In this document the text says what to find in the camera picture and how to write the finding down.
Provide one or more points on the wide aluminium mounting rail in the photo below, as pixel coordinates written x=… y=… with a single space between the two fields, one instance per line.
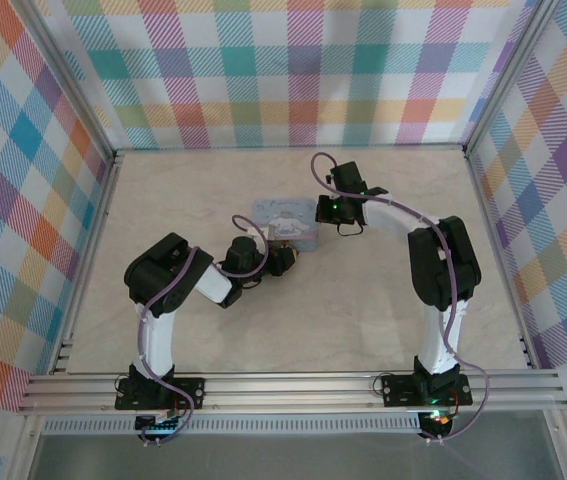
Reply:
x=288 y=392

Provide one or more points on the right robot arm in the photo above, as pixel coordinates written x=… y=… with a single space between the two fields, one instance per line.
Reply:
x=443 y=265

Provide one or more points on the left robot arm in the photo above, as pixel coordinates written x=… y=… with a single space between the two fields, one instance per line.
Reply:
x=158 y=340

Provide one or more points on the aluminium frame post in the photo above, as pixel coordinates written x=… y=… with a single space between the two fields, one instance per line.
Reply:
x=505 y=75
x=70 y=75

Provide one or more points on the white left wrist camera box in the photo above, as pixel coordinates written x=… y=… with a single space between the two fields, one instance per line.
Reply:
x=268 y=232

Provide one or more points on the aluminium table side rail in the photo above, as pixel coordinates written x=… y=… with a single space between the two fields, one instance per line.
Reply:
x=485 y=210
x=105 y=200

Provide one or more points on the light blue cartoon pouch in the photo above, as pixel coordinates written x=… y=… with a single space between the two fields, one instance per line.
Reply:
x=288 y=220

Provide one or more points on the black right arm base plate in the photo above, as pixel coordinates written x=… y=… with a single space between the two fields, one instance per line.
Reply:
x=398 y=390

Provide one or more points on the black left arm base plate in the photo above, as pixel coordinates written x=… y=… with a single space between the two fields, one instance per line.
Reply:
x=190 y=392

